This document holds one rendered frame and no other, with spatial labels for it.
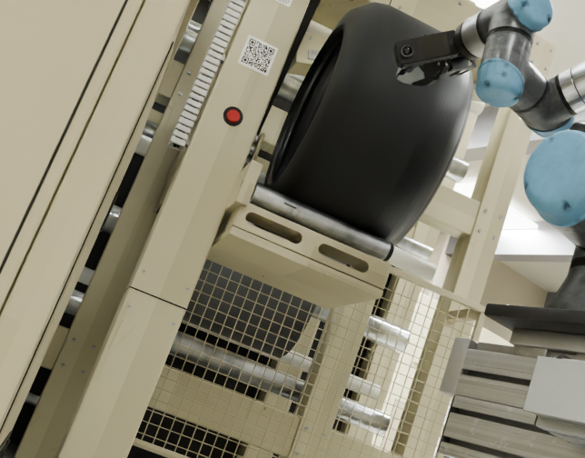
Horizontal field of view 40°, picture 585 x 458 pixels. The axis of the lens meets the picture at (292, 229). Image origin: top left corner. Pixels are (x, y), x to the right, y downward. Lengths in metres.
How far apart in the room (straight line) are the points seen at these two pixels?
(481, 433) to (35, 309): 0.64
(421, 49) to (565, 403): 0.75
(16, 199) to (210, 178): 0.89
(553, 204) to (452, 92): 0.73
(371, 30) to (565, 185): 0.81
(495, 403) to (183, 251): 0.81
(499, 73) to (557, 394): 0.55
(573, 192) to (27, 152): 0.68
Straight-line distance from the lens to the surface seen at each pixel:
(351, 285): 1.74
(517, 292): 11.34
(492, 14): 1.43
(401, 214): 1.78
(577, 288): 1.20
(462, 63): 1.56
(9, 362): 0.95
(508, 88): 1.34
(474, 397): 1.24
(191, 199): 1.78
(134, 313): 1.73
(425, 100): 1.76
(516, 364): 1.21
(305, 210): 1.75
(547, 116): 1.44
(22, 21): 1.02
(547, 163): 1.14
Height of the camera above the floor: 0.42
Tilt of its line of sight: 14 degrees up
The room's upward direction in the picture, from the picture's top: 21 degrees clockwise
